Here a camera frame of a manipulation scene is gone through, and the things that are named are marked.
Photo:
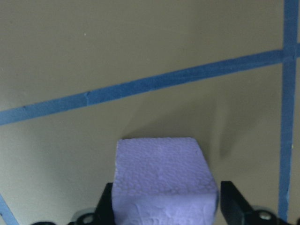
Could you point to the purple foam block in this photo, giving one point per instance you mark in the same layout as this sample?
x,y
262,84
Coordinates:
x,y
161,175

